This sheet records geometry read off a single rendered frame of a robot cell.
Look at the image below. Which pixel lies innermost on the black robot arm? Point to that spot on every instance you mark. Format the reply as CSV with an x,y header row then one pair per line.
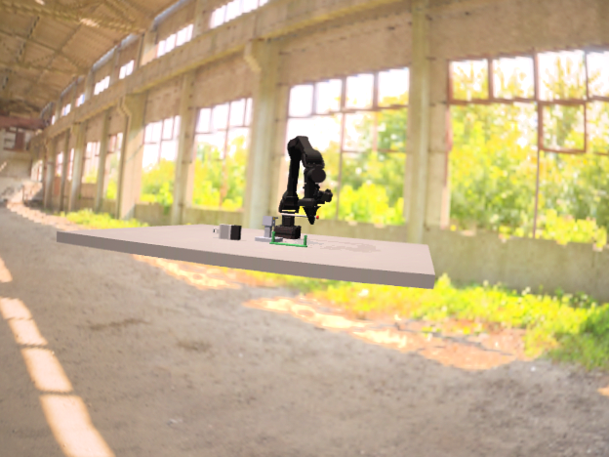
x,y
300,149

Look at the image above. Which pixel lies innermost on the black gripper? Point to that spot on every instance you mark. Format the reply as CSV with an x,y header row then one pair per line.
x,y
310,205

